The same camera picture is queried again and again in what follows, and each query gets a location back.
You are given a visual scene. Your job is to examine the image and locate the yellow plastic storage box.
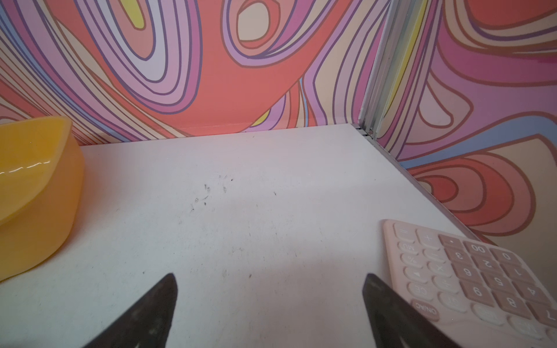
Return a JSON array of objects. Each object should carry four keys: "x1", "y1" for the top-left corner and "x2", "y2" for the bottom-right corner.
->
[{"x1": 1, "y1": 116, "x2": 85, "y2": 280}]

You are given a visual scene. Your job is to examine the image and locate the pink calculator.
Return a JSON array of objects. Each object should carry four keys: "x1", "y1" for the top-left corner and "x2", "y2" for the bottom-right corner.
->
[{"x1": 382, "y1": 220, "x2": 556, "y2": 347}]

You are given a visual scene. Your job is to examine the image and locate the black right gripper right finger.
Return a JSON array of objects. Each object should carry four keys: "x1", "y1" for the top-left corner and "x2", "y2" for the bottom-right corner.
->
[{"x1": 362, "y1": 273, "x2": 458, "y2": 347}]

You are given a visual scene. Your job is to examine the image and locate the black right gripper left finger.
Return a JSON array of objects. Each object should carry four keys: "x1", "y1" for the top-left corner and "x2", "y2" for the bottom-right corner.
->
[{"x1": 86, "y1": 273, "x2": 178, "y2": 347}]

